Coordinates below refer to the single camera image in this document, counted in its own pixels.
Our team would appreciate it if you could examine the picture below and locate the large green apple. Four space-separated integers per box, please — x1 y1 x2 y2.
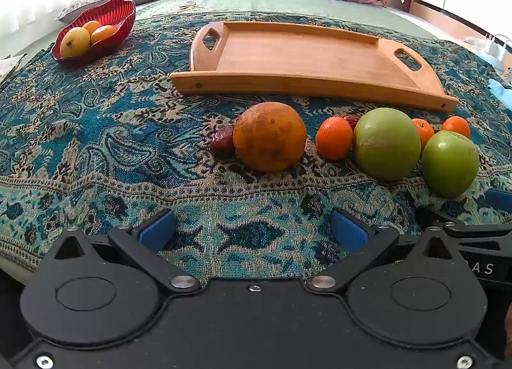
353 107 421 182

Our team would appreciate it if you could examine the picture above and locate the wooden tray with handles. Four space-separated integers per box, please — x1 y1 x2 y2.
170 21 460 112

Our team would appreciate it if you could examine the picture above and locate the red glass bowl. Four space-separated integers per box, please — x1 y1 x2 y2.
51 0 137 66

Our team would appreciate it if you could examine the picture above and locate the light blue cloth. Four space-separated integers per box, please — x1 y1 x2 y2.
488 78 512 109

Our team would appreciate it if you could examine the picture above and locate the white paper bag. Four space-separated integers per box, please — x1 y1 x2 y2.
482 33 512 63

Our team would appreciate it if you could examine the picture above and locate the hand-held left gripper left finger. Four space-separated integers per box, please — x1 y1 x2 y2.
53 208 201 296

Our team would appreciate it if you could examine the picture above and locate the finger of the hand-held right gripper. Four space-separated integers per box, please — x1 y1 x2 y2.
485 188 512 213
415 207 512 239

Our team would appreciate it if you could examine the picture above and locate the teal paisley blanket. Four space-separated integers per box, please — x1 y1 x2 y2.
0 11 512 279

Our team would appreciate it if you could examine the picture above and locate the yellow mango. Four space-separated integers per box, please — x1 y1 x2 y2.
60 27 91 59

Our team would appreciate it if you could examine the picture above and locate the small orange mandarin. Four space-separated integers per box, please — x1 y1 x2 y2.
441 116 471 139
412 118 435 152
316 116 355 161

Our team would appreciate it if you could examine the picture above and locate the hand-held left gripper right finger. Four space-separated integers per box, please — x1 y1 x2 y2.
306 209 469 294

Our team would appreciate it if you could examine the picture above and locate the large orange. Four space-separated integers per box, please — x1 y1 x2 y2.
233 102 307 172

